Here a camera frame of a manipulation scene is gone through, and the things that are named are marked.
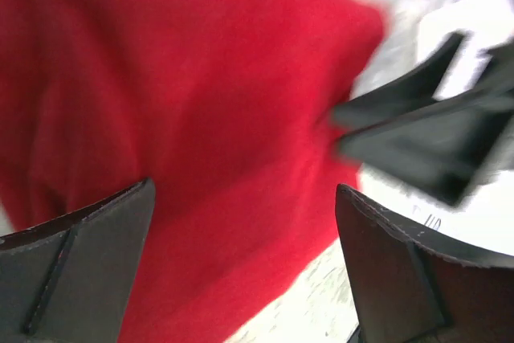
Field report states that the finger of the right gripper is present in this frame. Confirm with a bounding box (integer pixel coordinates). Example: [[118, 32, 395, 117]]
[[331, 31, 467, 126], [337, 92, 513, 206]]

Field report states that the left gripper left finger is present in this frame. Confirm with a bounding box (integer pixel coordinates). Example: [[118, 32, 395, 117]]
[[1, 179, 155, 343]]

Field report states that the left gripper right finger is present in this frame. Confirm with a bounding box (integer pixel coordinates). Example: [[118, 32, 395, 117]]
[[335, 185, 513, 343]]

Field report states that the red t shirt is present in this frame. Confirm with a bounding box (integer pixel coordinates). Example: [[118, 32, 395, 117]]
[[1, 0, 386, 342]]

